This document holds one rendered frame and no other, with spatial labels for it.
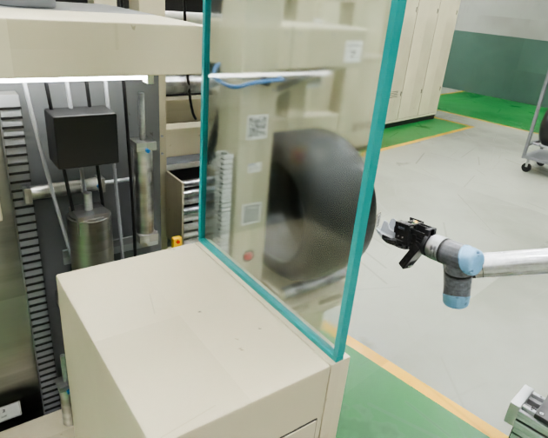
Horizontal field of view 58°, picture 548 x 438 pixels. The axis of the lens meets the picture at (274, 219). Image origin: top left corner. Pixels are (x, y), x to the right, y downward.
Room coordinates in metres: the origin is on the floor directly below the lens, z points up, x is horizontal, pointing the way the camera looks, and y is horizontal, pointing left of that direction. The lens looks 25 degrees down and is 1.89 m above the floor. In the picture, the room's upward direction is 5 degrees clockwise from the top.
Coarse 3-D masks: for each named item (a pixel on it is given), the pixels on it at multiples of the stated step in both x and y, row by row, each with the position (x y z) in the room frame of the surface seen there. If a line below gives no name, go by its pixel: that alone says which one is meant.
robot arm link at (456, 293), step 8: (448, 280) 1.21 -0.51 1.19; (456, 280) 1.20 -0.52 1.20; (464, 280) 1.19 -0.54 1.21; (448, 288) 1.21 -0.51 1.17; (456, 288) 1.20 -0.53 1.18; (464, 288) 1.19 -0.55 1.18; (448, 296) 1.21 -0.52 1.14; (456, 296) 1.19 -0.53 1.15; (464, 296) 1.19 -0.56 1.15; (448, 304) 1.21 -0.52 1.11; (456, 304) 1.19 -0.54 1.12; (464, 304) 1.19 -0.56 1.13
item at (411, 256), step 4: (416, 244) 1.33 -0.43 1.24; (412, 248) 1.33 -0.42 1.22; (416, 248) 1.32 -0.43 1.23; (408, 252) 1.34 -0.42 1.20; (412, 252) 1.33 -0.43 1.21; (416, 252) 1.32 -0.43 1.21; (420, 252) 1.33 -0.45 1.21; (404, 256) 1.35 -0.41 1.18; (408, 256) 1.34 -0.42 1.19; (412, 256) 1.33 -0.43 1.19; (416, 256) 1.34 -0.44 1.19; (404, 260) 1.35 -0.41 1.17; (408, 260) 1.34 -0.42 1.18; (412, 260) 1.34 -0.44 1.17; (416, 260) 1.36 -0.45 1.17; (400, 264) 1.36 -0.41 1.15; (404, 264) 1.35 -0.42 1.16; (408, 264) 1.35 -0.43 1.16; (412, 264) 1.36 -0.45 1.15; (404, 268) 1.35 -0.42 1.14; (408, 268) 1.36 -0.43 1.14
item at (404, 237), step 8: (400, 224) 1.38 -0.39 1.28; (408, 224) 1.36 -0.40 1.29; (416, 224) 1.36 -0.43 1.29; (424, 224) 1.36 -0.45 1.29; (400, 232) 1.37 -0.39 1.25; (408, 232) 1.34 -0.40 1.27; (416, 232) 1.34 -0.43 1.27; (424, 232) 1.31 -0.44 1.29; (432, 232) 1.32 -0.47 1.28; (400, 240) 1.36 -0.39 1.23; (408, 240) 1.34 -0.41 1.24; (416, 240) 1.34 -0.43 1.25; (424, 240) 1.30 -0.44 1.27; (400, 248) 1.35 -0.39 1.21; (408, 248) 1.34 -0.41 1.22
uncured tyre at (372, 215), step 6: (372, 198) 1.58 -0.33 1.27; (372, 204) 1.57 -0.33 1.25; (372, 210) 1.56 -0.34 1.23; (372, 216) 1.56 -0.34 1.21; (372, 222) 1.56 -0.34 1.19; (366, 228) 1.54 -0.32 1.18; (372, 228) 1.57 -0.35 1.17; (366, 234) 1.55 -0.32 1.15; (372, 234) 1.58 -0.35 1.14; (366, 240) 1.55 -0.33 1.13; (366, 246) 1.57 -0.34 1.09
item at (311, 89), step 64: (256, 0) 1.01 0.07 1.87; (320, 0) 0.86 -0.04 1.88; (384, 0) 0.75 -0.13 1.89; (256, 64) 1.00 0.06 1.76; (320, 64) 0.85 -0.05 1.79; (384, 64) 0.73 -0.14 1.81; (256, 128) 0.99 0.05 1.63; (320, 128) 0.83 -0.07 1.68; (256, 192) 0.97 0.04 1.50; (320, 192) 0.82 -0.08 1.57; (256, 256) 0.96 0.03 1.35; (320, 256) 0.80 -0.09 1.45; (320, 320) 0.78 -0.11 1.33
